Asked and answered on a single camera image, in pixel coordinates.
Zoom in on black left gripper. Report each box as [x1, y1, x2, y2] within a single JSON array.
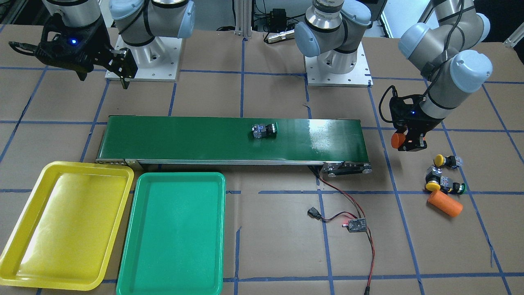
[[389, 95, 443, 151]]

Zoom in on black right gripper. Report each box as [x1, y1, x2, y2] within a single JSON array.
[[8, 14, 138, 89]]

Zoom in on yellow push button switch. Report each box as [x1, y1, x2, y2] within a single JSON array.
[[425, 166, 453, 193]]

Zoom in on plain orange cylinder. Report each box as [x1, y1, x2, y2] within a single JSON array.
[[427, 191, 463, 217]]

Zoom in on green push button switch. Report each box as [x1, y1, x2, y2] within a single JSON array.
[[251, 123, 278, 139]]

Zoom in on orange cylinder with 4680 print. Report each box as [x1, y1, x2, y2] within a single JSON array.
[[391, 132, 407, 150]]

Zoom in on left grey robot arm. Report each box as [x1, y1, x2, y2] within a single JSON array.
[[294, 0, 493, 151]]

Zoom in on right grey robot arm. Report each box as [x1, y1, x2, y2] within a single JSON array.
[[1, 0, 378, 162]]

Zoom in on green conveyor belt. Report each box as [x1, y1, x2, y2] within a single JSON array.
[[96, 116, 372, 176]]

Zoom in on small sensor circuit board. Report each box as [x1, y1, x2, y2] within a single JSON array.
[[343, 218, 367, 233]]

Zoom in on yellow plastic tray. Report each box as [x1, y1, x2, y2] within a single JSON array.
[[1, 161, 133, 291]]

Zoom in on green plastic tray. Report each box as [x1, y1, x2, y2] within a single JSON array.
[[116, 172, 226, 295]]

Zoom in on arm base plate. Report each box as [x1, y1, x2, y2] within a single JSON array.
[[115, 37, 185, 82], [304, 43, 374, 87]]

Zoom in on red black wire cable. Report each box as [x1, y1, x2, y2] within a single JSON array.
[[309, 164, 375, 295]]

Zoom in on black cable connector plug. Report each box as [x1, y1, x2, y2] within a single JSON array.
[[307, 207, 323, 220]]

